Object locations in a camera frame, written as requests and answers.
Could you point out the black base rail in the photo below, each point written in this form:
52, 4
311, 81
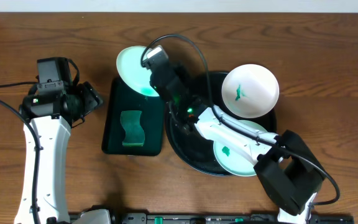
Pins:
174, 218

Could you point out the green sponge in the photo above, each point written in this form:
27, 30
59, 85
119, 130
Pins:
134, 133

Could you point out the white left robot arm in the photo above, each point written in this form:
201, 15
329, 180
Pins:
43, 195

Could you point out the mint green plate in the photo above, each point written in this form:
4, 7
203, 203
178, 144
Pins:
232, 162
132, 73

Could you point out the rectangular black tray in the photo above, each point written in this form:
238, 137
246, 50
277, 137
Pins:
123, 98

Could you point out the pink plate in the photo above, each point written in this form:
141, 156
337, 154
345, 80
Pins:
250, 91

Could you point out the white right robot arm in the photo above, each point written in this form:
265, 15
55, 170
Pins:
287, 169

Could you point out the round black tray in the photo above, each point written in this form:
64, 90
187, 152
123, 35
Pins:
196, 151

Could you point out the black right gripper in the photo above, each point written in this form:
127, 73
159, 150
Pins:
176, 70

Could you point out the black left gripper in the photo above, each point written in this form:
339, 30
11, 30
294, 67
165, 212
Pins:
89, 98

